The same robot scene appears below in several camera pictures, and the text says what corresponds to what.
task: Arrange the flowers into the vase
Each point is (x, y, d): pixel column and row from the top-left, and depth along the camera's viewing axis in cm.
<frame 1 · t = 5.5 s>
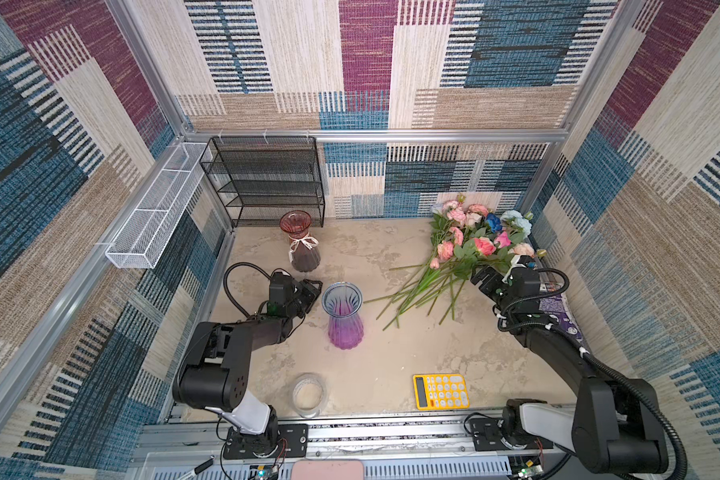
left hand: (321, 281, 93), fingers open
right hand: (482, 276, 88), fingers open
purple blue glass vase: (343, 301, 83), point 16 cm above the table
dark red glass vase: (304, 250, 96), point 15 cm above the table
yellow calculator: (442, 391, 81), point 2 cm above the table
clear tape roll: (309, 395, 82), on the table
pile of artificial flowers: (469, 238, 108), point 7 cm above the table

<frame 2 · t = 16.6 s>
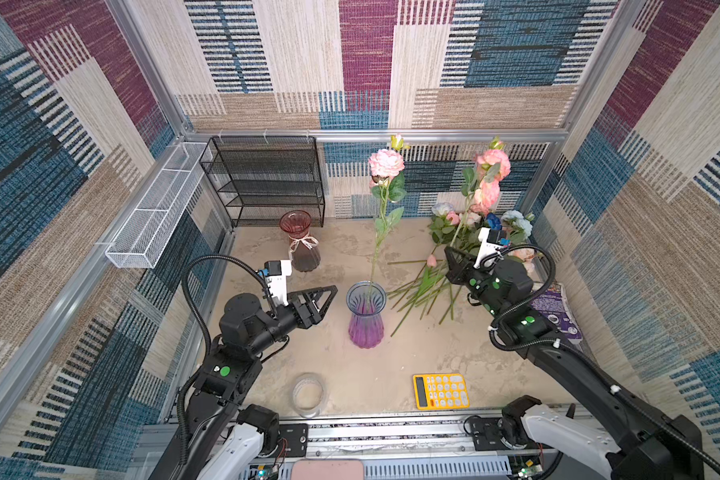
left hand: (330, 288, 64), fingers open
right hand: (444, 253, 74), fingers closed
purple blue glass vase: (366, 301, 81), point 17 cm above the table
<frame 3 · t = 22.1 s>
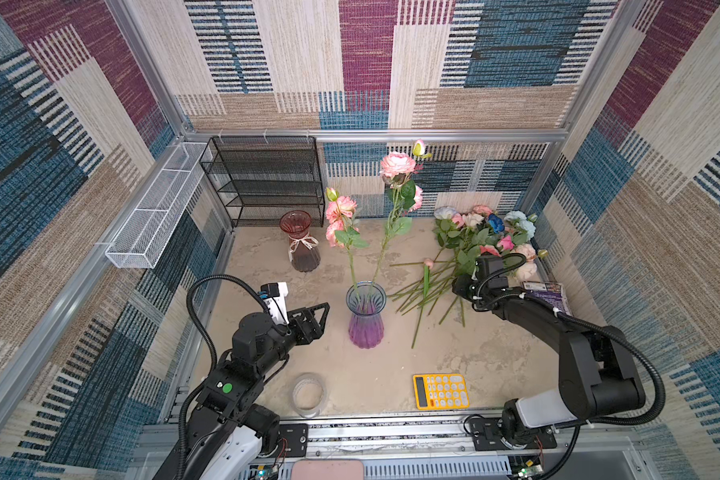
left hand: (319, 305, 70), fingers open
right hand: (457, 287, 93), fingers open
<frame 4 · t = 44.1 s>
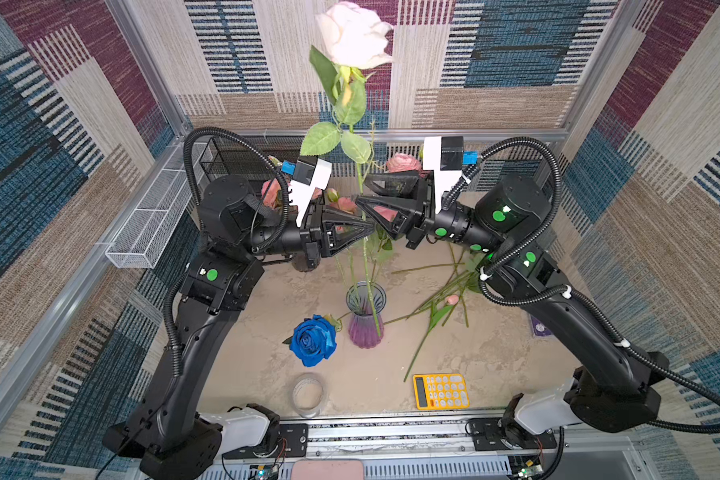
left hand: (372, 227, 44), fingers closed
right hand: (360, 197, 42), fingers open
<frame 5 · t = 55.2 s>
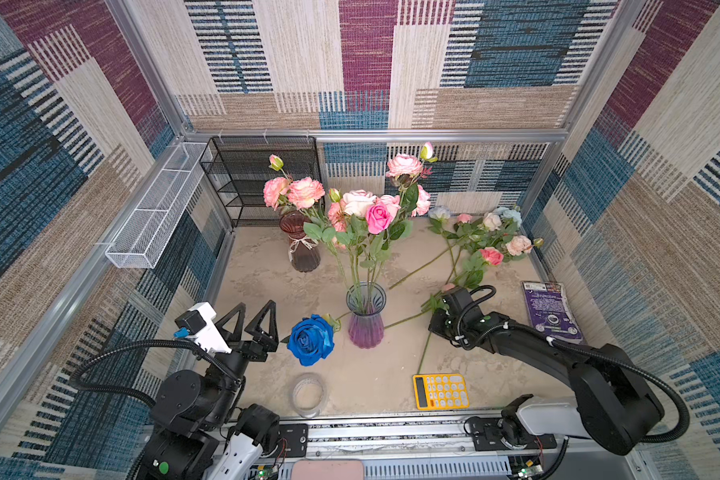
left hand: (259, 301, 57), fingers open
right hand: (431, 327, 89), fingers closed
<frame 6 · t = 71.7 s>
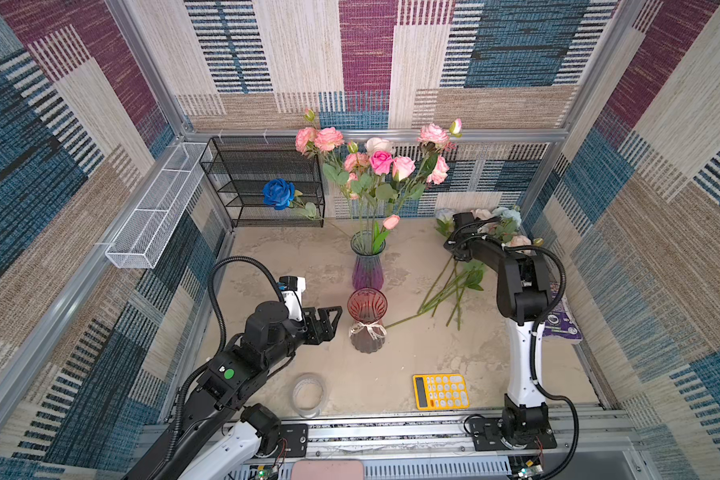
left hand: (330, 306, 69), fingers open
right hand: (455, 246, 110), fingers closed
purple blue glass vase: (369, 270, 91), point 14 cm above the table
pile of artificial flowers: (459, 276, 107), on the table
dark red glass vase: (367, 308, 82), point 15 cm above the table
the other named things where they were.

